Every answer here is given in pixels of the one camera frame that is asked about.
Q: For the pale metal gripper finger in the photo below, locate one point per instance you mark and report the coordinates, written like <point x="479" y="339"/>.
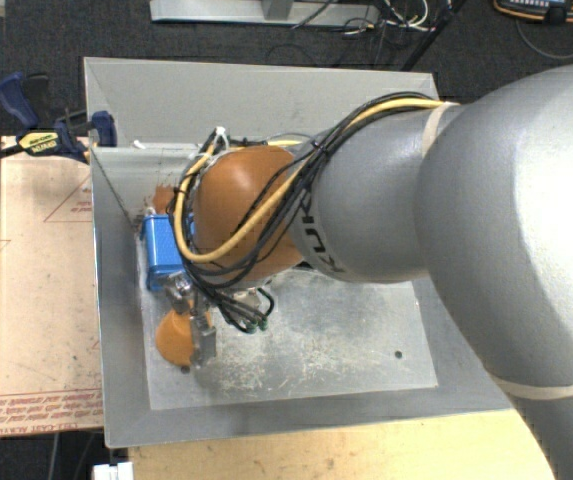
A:
<point x="180" y="292"/>
<point x="205" y="342"/>

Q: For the orange round fruit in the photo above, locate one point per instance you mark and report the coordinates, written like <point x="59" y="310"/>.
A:
<point x="175" y="340"/>

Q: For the blue box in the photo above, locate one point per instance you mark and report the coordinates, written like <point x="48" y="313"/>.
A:
<point x="160" y="248"/>

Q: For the orange-brown round thing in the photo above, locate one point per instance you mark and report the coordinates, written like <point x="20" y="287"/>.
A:
<point x="163" y="199"/>

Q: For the grey metal bin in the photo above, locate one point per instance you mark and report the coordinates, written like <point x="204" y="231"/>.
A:
<point x="326" y="348"/>

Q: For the brown cardboard board, red print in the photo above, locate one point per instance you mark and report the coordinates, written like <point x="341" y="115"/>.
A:
<point x="46" y="288"/>

